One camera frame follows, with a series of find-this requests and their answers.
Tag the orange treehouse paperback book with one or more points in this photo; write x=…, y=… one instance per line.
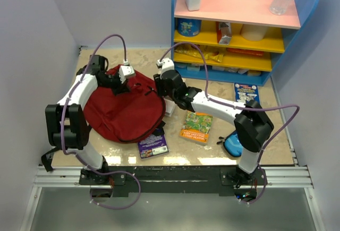
x=196, y=127

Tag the purple paperback book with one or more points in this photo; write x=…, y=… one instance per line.
x=155, y=144

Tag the red flat box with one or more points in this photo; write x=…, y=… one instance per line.
x=245, y=52

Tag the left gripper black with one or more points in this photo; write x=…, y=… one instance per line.
x=121, y=88

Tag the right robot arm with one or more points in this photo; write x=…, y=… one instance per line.
x=252, y=124

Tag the blue yellow pink shelf unit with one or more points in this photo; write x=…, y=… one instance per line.
x=281, y=36

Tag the white coffee photo notebook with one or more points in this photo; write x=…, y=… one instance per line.
x=170, y=106

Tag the blue pencil case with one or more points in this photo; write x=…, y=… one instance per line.
x=231, y=144

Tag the aluminium rail frame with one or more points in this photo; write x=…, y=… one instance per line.
x=279, y=161

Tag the blue comic paperback book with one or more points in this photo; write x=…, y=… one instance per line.
x=246, y=92

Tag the orange silver snack packet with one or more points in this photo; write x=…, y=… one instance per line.
x=224, y=33

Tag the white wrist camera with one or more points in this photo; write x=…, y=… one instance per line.
x=165, y=64
x=126, y=71

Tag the blue snack can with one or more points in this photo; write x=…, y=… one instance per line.
x=188, y=27

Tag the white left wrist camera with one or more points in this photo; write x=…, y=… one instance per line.
x=126, y=71

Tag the white paper roll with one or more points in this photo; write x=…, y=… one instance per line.
x=253, y=32

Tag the red backpack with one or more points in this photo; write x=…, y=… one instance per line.
x=128, y=117

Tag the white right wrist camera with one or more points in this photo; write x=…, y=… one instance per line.
x=165, y=64

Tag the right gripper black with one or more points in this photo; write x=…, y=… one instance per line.
x=159, y=82

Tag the yellow chips bag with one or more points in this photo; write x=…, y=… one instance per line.
x=209, y=52

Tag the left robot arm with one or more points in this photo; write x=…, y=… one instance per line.
x=67, y=127

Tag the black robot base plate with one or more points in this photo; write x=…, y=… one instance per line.
x=174, y=179

